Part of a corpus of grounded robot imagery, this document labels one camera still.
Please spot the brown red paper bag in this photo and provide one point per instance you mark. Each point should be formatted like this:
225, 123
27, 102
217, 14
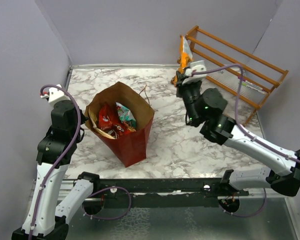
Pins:
131, 148

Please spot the teal Fox's candy bag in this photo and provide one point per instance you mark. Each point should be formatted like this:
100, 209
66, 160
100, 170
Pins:
125, 115

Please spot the markers on shelf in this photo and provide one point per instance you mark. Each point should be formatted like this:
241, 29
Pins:
252, 86

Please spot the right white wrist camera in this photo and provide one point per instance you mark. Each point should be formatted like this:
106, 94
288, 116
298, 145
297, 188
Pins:
193, 72

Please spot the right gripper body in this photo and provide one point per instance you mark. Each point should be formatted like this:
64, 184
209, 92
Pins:
190, 92

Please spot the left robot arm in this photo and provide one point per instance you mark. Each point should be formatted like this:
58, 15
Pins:
49, 219

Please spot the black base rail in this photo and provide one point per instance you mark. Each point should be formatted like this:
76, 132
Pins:
161, 193

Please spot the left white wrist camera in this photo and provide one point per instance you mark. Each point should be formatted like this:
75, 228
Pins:
54, 95

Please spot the gold snack bag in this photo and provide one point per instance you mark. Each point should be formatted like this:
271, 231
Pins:
94, 120

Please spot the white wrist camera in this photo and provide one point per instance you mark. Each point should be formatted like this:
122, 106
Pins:
193, 72
54, 95

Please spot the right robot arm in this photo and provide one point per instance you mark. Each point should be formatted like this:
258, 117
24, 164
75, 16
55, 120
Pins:
281, 171

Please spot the wooden orange shelf rack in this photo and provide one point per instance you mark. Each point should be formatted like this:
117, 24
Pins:
235, 65

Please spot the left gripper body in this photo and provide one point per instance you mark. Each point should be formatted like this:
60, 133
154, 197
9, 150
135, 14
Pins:
83, 117

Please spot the orange Kettle chips bag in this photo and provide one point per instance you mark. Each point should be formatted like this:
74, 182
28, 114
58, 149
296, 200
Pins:
186, 55

